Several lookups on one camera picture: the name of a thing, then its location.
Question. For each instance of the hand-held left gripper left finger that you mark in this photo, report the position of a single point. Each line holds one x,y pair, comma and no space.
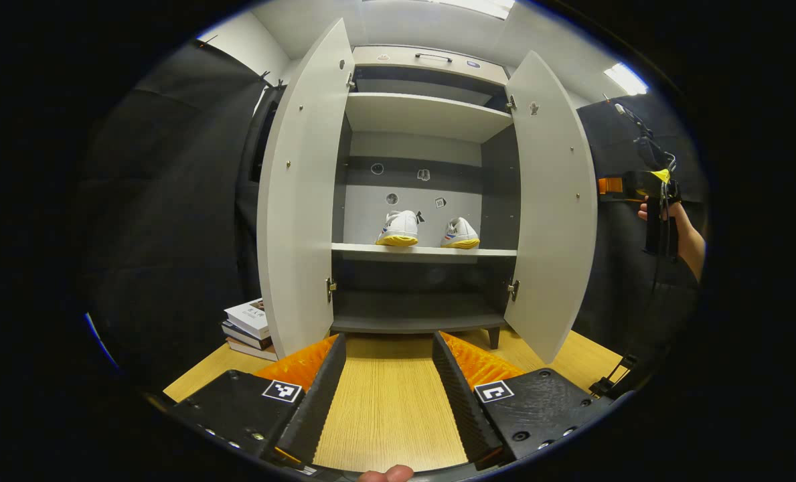
317,408

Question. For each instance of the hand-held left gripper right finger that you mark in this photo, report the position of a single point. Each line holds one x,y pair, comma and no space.
461,402

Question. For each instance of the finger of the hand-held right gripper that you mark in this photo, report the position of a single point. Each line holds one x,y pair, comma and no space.
632,186

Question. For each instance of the white shoe cabinet door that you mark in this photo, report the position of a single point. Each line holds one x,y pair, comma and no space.
551,221
304,201

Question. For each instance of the white shoe yellow sole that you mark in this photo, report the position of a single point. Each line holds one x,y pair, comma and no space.
399,227
460,234

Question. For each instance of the white grey shoe cabinet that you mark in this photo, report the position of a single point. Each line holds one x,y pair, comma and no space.
424,114

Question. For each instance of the grey cabinet drawer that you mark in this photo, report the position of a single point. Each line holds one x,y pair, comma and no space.
398,59

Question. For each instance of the brown edged book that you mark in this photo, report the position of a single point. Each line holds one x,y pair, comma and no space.
254,351

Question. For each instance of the dark cover book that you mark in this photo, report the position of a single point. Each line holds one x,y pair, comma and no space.
240,335

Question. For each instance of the small ceiling light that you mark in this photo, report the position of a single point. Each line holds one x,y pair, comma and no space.
626,78

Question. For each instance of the white cover book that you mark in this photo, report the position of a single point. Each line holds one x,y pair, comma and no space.
250,318

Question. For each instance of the black table clamp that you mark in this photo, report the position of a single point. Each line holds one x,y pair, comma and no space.
605,386

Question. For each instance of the long ceiling light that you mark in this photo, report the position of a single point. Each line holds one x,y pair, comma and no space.
478,7

